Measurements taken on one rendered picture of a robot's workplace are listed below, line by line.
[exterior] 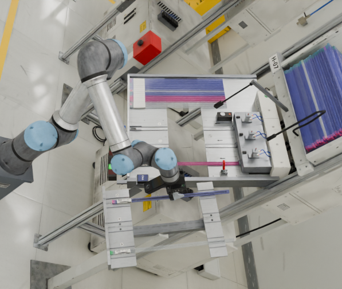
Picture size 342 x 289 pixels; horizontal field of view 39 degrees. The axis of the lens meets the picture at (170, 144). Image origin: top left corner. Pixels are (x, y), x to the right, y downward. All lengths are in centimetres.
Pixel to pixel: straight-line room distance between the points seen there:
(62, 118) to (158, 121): 63
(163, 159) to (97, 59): 42
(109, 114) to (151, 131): 73
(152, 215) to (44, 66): 142
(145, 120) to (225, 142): 42
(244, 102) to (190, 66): 115
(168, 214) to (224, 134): 50
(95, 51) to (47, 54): 180
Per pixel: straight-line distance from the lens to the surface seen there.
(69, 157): 311
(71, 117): 198
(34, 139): 191
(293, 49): 269
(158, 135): 239
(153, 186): 194
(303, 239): 391
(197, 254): 293
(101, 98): 171
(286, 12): 349
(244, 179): 228
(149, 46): 294
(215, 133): 243
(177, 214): 257
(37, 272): 265
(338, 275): 371
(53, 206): 287
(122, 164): 169
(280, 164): 229
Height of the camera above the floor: 209
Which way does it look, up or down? 31 degrees down
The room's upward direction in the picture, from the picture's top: 58 degrees clockwise
